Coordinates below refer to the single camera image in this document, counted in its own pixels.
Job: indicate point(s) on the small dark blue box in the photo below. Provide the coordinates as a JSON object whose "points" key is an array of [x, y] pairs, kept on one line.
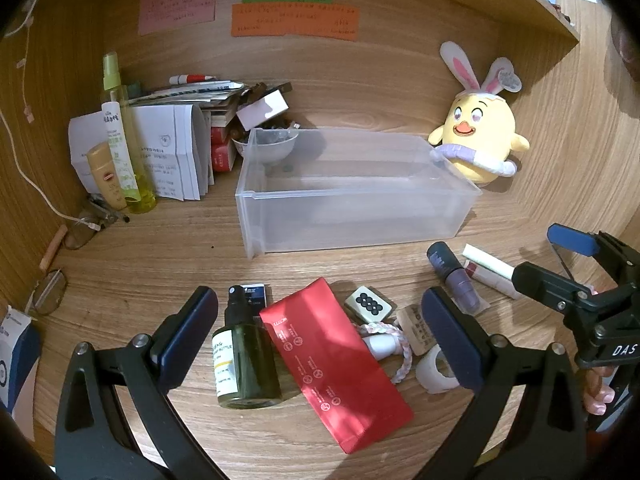
{"points": [[256, 296]]}

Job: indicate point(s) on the beige 4B eraser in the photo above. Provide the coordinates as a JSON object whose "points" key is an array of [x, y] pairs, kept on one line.
{"points": [[409, 320]]}

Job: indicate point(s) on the yellow chick plush toy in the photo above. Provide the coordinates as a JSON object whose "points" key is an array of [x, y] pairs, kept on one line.
{"points": [[479, 134]]}

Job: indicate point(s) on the red package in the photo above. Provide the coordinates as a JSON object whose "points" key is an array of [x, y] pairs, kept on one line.
{"points": [[334, 369]]}

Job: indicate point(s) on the white bowl with items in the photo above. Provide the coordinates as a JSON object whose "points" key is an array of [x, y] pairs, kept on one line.
{"points": [[267, 146]]}

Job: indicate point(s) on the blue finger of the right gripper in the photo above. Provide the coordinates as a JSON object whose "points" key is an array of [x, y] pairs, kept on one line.
{"points": [[573, 240]]}

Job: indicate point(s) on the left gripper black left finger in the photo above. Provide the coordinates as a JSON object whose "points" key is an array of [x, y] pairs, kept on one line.
{"points": [[179, 338]]}

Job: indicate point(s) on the white blue box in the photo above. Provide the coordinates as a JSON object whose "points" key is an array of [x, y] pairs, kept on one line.
{"points": [[20, 349]]}

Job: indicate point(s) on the clear plastic storage bin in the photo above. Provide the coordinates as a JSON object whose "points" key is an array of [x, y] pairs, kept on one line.
{"points": [[343, 188]]}

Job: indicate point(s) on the beige sunscreen tube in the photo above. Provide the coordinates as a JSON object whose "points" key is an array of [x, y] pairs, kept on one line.
{"points": [[104, 174]]}

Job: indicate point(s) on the tall yellow spray bottle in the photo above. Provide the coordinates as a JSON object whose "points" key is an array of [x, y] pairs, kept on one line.
{"points": [[123, 140]]}

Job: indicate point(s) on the eyeglasses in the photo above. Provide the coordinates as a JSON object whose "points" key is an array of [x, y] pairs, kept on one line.
{"points": [[48, 292]]}

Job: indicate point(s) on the stack of books papers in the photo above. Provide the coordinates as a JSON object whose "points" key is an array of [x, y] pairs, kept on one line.
{"points": [[221, 98]]}

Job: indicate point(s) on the white folded papers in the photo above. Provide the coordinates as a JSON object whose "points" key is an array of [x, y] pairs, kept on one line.
{"points": [[175, 144]]}

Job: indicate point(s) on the person right hand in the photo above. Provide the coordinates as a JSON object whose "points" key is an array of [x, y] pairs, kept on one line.
{"points": [[596, 393]]}

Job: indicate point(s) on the purple dark capped cosmetic tube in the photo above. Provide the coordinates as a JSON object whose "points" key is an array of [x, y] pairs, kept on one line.
{"points": [[449, 269]]}

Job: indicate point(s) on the small white cardboard box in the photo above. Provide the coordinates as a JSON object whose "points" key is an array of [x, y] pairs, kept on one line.
{"points": [[269, 106]]}

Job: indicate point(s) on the pink sticky note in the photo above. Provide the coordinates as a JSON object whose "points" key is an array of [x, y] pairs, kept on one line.
{"points": [[159, 15]]}

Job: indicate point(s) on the dark green spray bottle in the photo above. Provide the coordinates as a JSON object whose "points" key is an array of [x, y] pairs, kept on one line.
{"points": [[244, 369]]}

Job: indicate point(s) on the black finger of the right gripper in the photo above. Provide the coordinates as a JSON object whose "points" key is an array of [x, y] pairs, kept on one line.
{"points": [[548, 288]]}

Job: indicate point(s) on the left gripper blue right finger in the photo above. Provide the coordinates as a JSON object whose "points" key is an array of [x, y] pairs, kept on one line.
{"points": [[463, 341]]}

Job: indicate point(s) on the red white marker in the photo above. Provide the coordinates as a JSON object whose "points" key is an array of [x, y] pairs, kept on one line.
{"points": [[178, 80]]}

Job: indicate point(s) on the orange sticky note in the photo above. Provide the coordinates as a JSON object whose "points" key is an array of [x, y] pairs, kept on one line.
{"points": [[324, 20]]}

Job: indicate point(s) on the mahjong tile eraser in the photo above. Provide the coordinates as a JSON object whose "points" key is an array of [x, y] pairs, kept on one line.
{"points": [[368, 306]]}

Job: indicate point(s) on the white tape roll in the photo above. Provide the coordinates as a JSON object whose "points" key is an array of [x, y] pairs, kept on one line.
{"points": [[430, 377]]}

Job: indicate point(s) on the white red lipstick tube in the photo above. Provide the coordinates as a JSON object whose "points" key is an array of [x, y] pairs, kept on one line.
{"points": [[491, 279]]}

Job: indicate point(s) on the white green lip balm box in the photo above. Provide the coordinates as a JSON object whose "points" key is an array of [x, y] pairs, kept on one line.
{"points": [[488, 261]]}

